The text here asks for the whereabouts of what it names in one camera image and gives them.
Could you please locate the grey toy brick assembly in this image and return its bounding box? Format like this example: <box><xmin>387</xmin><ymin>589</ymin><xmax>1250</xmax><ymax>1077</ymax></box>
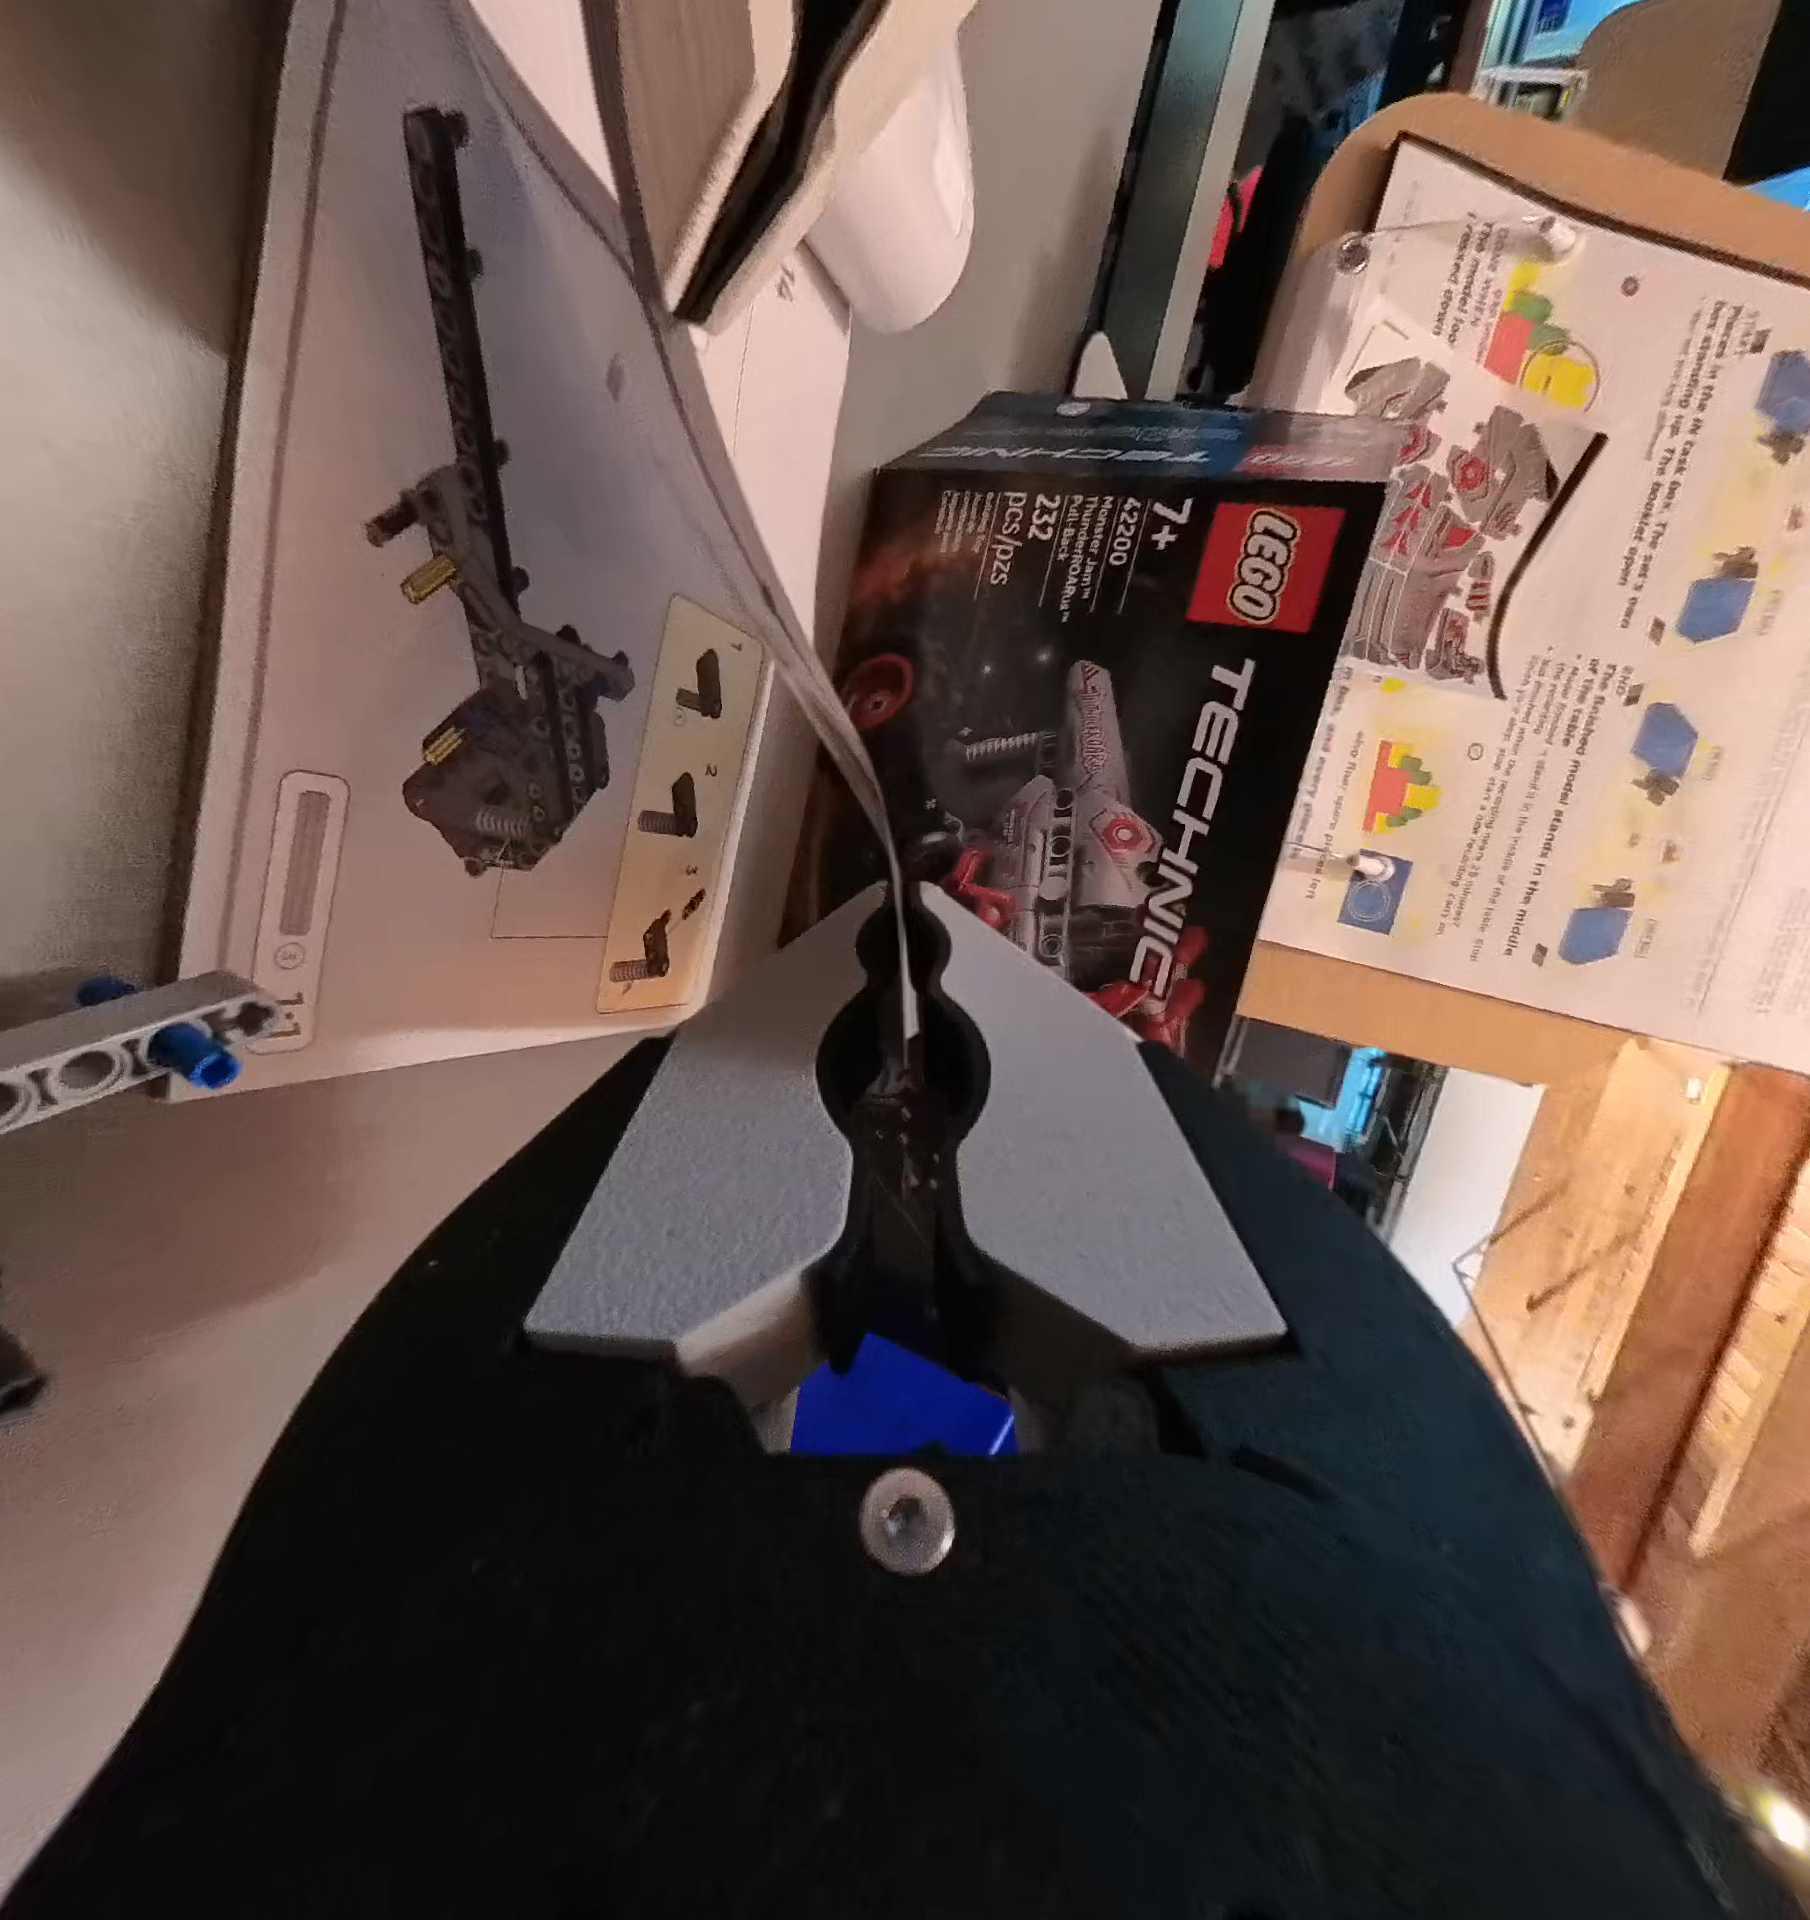
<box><xmin>0</xmin><ymin>966</ymin><xmax>285</xmax><ymax>1515</ymax></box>

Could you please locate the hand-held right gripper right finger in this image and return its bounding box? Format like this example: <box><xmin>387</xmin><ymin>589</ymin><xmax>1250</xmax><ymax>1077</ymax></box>
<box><xmin>923</xmin><ymin>886</ymin><xmax>1289</xmax><ymax>1367</ymax></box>

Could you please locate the wooden rack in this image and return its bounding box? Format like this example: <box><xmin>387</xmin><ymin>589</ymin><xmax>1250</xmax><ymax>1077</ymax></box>
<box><xmin>1452</xmin><ymin>1046</ymin><xmax>1810</xmax><ymax>1818</ymax></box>

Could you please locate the toy instruction booklet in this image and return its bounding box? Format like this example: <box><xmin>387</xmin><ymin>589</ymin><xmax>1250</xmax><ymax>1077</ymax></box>
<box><xmin>178</xmin><ymin>0</ymin><xmax>982</xmax><ymax>1085</ymax></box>

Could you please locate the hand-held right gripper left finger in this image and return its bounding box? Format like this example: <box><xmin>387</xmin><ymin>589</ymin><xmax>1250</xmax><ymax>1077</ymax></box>
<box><xmin>520</xmin><ymin>886</ymin><xmax>923</xmax><ymax>1367</ymax></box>

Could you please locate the grey desk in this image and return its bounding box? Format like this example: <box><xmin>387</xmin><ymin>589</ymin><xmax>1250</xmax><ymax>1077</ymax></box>
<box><xmin>0</xmin><ymin>0</ymin><xmax>1100</xmax><ymax>1920</ymax></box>

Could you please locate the grey metal post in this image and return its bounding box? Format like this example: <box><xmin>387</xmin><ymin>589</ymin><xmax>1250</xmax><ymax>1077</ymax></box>
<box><xmin>1078</xmin><ymin>0</ymin><xmax>1272</xmax><ymax>408</ymax></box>

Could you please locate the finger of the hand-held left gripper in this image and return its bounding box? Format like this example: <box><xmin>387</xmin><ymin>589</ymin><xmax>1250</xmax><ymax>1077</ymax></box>
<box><xmin>688</xmin><ymin>0</ymin><xmax>974</xmax><ymax>332</ymax></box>
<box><xmin>591</xmin><ymin>0</ymin><xmax>875</xmax><ymax>325</ymax></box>

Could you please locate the black toy set box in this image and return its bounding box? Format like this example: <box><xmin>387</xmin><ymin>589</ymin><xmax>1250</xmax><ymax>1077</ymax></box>
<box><xmin>785</xmin><ymin>390</ymin><xmax>1406</xmax><ymax>1085</ymax></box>

